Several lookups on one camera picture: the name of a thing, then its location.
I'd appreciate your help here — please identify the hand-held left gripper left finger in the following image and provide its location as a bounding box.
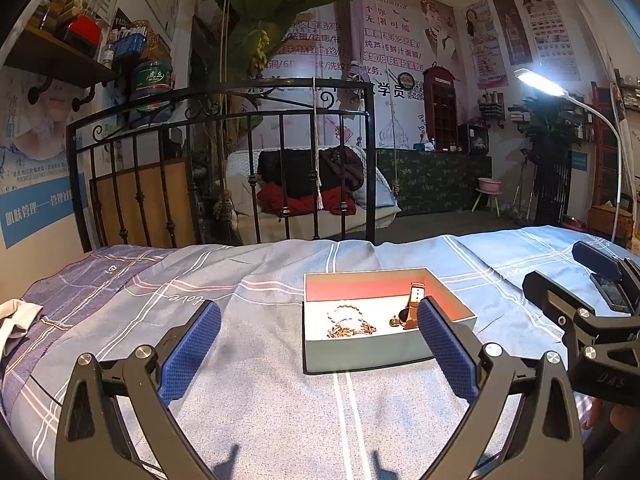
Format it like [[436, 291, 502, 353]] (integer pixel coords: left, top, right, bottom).
[[54, 300, 222, 480]]

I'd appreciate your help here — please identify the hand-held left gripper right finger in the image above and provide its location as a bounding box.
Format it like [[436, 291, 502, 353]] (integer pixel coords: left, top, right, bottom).
[[417, 297, 585, 480]]

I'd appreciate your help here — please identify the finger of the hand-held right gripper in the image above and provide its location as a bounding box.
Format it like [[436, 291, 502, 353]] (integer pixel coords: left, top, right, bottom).
[[522, 270, 640, 356], [571, 240, 640, 313]]

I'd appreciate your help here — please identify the wristwatch with tan strap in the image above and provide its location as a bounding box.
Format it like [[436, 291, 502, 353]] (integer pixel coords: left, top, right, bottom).
[[389, 284, 426, 331]]

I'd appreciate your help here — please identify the green box with pink lining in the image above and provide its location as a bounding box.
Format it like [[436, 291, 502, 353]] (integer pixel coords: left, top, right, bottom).
[[303, 267, 477, 376]]

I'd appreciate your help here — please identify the person's right hand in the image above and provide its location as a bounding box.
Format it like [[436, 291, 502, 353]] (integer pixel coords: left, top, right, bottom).
[[580, 394, 640, 433]]

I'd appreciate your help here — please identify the blue plaid bed sheet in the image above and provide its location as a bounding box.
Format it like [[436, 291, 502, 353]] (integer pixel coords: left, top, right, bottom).
[[0, 225, 640, 480]]

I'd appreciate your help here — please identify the red shelf rack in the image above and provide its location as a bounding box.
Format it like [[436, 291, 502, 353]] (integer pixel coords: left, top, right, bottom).
[[590, 80, 640, 221]]

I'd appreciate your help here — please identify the dark potted plant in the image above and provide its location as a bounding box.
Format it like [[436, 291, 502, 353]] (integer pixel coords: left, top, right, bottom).
[[510, 95, 576, 226]]

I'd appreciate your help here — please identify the pink basin on stool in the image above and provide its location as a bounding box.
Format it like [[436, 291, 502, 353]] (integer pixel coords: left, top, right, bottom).
[[472, 176, 503, 218]]

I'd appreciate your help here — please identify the cream cushion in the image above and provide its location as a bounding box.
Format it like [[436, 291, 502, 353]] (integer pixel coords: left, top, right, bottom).
[[227, 180, 261, 246]]

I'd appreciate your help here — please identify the green patterned counter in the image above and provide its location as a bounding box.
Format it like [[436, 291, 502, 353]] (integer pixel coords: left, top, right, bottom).
[[375, 149, 493, 216]]

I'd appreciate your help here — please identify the white crumpled cloth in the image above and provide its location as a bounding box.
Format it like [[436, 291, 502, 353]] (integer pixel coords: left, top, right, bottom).
[[0, 299, 43, 358]]

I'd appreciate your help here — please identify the red clothing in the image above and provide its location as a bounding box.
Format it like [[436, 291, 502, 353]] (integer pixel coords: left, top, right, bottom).
[[257, 182, 358, 218]]

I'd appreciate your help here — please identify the white desk lamp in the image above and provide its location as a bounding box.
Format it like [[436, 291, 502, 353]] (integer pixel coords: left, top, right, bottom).
[[514, 67, 633, 246]]

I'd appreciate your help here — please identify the white wicker swing chair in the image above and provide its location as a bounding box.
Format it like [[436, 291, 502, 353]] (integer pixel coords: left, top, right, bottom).
[[225, 147, 403, 243]]

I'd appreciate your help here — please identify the dark jacket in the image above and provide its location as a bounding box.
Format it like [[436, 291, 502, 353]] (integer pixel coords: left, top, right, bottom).
[[257, 146, 366, 196]]

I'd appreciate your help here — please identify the red phone booth cabinet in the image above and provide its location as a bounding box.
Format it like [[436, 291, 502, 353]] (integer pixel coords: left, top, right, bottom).
[[422, 65, 460, 153]]

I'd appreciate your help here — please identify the green water jug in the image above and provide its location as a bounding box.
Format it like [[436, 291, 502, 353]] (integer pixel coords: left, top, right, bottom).
[[131, 60, 173, 111]]

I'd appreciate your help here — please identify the blue basket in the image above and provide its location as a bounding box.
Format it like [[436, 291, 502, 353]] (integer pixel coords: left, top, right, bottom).
[[112, 30, 148, 63]]

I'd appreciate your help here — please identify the red box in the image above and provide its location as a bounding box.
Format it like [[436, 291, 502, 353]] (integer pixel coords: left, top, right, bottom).
[[62, 15, 103, 56]]

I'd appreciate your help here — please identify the large leafy plant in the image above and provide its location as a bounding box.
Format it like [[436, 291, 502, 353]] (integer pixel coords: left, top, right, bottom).
[[192, 0, 346, 91]]

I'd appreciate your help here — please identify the white pearl bracelet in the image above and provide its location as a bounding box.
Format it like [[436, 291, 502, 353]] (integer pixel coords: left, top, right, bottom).
[[327, 300, 366, 323]]

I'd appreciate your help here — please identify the hanging tassel rope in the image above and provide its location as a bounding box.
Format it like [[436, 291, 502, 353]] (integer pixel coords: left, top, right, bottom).
[[312, 77, 326, 211]]

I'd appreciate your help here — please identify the black metal bed frame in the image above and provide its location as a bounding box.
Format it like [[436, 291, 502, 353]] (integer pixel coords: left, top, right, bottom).
[[67, 80, 377, 253]]

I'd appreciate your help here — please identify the blue and white wall poster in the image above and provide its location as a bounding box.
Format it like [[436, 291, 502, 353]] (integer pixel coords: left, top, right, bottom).
[[0, 70, 91, 251]]

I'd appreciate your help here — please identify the product grid wall poster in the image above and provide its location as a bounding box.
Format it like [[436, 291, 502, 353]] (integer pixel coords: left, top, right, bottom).
[[520, 0, 581, 81]]

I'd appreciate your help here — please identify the tower wall poster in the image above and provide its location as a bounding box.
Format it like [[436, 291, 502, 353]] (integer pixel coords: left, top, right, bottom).
[[494, 0, 531, 81]]

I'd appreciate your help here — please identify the portrait wall poster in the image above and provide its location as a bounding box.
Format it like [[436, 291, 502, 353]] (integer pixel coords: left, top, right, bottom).
[[465, 0, 508, 88]]

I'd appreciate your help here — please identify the large wall mural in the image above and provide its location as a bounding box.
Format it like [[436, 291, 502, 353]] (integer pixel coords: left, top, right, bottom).
[[265, 0, 458, 151]]

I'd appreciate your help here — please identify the wooden wall shelf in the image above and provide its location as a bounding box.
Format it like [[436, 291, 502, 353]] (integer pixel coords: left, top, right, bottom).
[[2, 25, 121, 96]]

